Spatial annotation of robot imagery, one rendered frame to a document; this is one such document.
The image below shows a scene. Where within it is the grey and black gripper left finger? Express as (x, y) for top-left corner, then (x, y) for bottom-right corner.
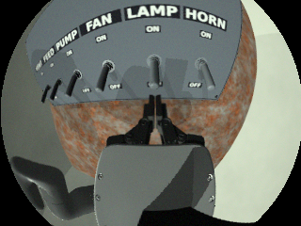
(106, 95), (155, 146)

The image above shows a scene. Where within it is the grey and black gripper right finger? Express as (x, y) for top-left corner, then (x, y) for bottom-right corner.
(155, 95), (205, 146)

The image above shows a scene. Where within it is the grey switch console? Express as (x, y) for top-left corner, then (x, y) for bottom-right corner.
(25, 0), (243, 106)

